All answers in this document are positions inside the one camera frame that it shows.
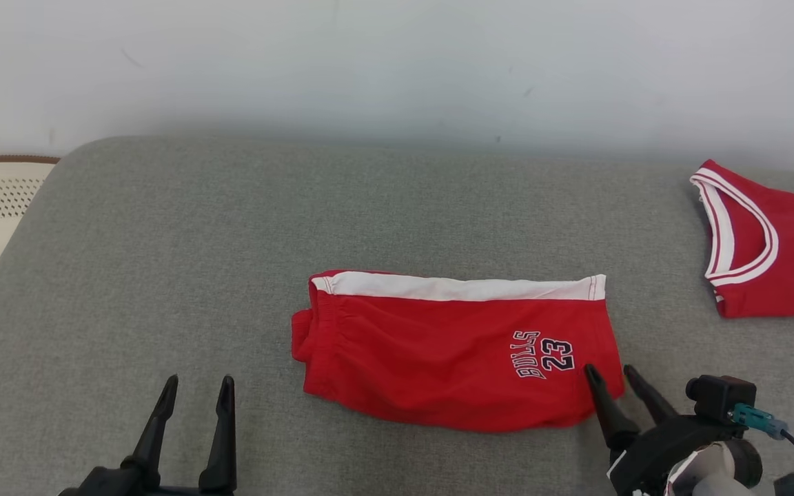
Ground red shorts with white stripe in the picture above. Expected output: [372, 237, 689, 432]
[292, 270, 625, 433]

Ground red white basketball jersey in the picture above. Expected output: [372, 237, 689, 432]
[690, 160, 794, 319]

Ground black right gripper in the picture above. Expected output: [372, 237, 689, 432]
[584, 364, 746, 496]

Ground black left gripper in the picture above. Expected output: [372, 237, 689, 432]
[59, 375, 237, 496]

